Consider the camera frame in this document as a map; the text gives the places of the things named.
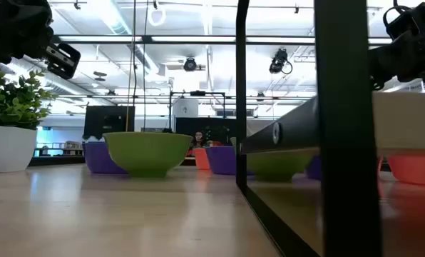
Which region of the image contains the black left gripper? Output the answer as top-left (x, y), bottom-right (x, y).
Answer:
top-left (43, 41), bottom-right (82, 81)

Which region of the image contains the orange plastic mini bowl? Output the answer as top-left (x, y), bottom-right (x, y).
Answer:
top-left (193, 148), bottom-right (212, 171)
top-left (377, 153), bottom-right (425, 188)

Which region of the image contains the person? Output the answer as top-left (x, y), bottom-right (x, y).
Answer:
top-left (189, 131), bottom-right (209, 149)

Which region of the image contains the green artificial plant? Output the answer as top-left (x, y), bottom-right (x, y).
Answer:
top-left (0, 59), bottom-right (58, 131)

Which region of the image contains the purple plastic mini bowl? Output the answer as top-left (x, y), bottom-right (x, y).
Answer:
top-left (82, 141), bottom-right (128, 175)
top-left (205, 146), bottom-right (237, 176)
top-left (304, 155), bottom-right (322, 181)

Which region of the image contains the black ceiling camera with cable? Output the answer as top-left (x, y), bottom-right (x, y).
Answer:
top-left (268, 48), bottom-right (294, 75)

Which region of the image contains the black background partition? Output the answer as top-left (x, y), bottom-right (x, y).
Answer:
top-left (175, 116), bottom-right (237, 147)

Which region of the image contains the background storage shelf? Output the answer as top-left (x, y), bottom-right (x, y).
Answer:
top-left (34, 141), bottom-right (84, 158)

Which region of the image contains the white hanging ring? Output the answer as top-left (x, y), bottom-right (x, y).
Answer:
top-left (148, 6), bottom-right (167, 28)

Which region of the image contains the black background monitor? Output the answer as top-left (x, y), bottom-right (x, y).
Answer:
top-left (83, 105), bottom-right (136, 141)

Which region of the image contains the black hanging cable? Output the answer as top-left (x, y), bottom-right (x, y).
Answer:
top-left (131, 0), bottom-right (138, 108)
top-left (142, 0), bottom-right (150, 131)

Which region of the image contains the white plant pot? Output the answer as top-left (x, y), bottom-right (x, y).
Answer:
top-left (0, 124), bottom-right (38, 174)

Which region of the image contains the round black ceiling camera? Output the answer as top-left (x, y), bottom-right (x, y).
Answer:
top-left (183, 56), bottom-right (198, 73)

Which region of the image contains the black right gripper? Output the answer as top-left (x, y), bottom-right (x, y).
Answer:
top-left (368, 30), bottom-right (425, 91)

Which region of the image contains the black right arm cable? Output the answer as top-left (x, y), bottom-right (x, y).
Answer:
top-left (382, 5), bottom-right (415, 40)

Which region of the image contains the black background stand frame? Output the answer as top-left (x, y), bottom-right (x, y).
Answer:
top-left (168, 90), bottom-right (227, 133)

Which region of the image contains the green plastic mini bowl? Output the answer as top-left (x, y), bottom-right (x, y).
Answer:
top-left (246, 146), bottom-right (319, 183)
top-left (103, 131), bottom-right (194, 178)

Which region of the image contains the black framed wooden shelf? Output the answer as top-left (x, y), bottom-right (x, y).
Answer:
top-left (235, 0), bottom-right (425, 257)

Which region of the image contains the black overhead crossbar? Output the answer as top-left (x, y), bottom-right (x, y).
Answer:
top-left (51, 34), bottom-right (394, 46)

